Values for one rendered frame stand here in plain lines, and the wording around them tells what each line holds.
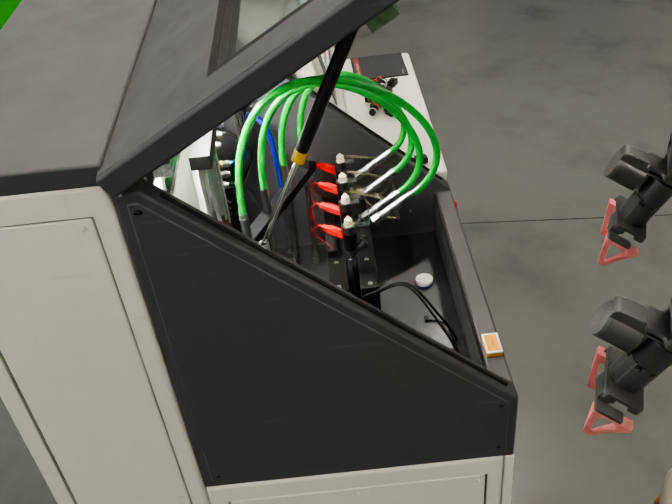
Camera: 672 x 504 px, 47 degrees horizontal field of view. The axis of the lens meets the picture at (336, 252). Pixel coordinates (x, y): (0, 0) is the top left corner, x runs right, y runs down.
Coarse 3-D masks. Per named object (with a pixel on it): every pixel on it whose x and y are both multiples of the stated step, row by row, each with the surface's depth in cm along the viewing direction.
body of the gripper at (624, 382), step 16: (608, 352) 121; (624, 352) 117; (608, 368) 118; (624, 368) 115; (640, 368) 114; (608, 384) 116; (624, 384) 116; (640, 384) 115; (608, 400) 116; (624, 400) 115; (640, 400) 116
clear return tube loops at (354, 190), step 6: (348, 156) 172; (354, 156) 173; (360, 156) 173; (366, 156) 173; (384, 162) 174; (390, 168) 175; (360, 174) 168; (366, 174) 168; (372, 174) 168; (390, 180) 169; (354, 186) 177; (360, 186) 177; (348, 192) 160; (354, 192) 161; (360, 192) 161; (384, 192) 179; (378, 198) 162; (390, 216) 168
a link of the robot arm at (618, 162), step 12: (612, 156) 147; (624, 156) 141; (636, 156) 141; (648, 156) 142; (612, 168) 143; (624, 168) 142; (636, 168) 142; (648, 168) 140; (660, 168) 140; (612, 180) 145; (624, 180) 143; (636, 180) 142
